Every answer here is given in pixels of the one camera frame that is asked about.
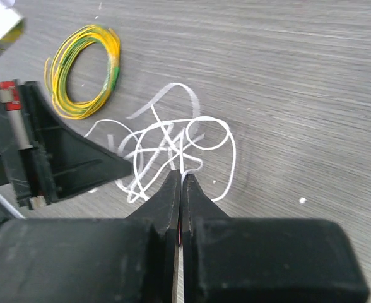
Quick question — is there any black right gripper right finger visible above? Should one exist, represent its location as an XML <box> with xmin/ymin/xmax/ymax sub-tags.
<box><xmin>180</xmin><ymin>175</ymin><xmax>370</xmax><ymax>302</ymax></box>

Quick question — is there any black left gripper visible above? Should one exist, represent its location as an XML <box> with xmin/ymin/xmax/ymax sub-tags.
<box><xmin>0</xmin><ymin>80</ymin><xmax>132</xmax><ymax>210</ymax></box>

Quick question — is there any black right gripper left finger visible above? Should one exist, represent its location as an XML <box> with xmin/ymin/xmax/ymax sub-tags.
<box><xmin>0</xmin><ymin>170</ymin><xmax>181</xmax><ymax>302</ymax></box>

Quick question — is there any yellow green cable coil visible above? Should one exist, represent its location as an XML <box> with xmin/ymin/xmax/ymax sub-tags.
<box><xmin>44</xmin><ymin>24</ymin><xmax>122</xmax><ymax>120</ymax></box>

